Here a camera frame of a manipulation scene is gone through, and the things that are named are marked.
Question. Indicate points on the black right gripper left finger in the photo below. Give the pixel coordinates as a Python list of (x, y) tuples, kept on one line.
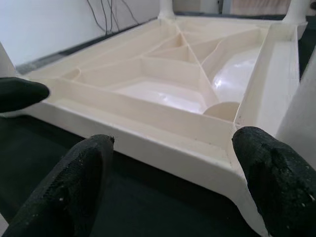
[(61, 195)]

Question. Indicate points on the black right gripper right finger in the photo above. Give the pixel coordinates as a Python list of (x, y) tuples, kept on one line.
[(284, 187)]

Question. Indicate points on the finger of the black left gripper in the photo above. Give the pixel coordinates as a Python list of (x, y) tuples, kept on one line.
[(19, 95)]

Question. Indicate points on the white plastic table leg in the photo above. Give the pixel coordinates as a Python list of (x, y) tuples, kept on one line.
[(166, 8), (301, 103), (295, 12), (6, 61)]

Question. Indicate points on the white plastic table top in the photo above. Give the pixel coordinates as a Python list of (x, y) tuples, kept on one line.
[(172, 153)]

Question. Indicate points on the beige cloth covered table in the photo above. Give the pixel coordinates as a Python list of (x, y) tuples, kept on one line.
[(254, 6)]

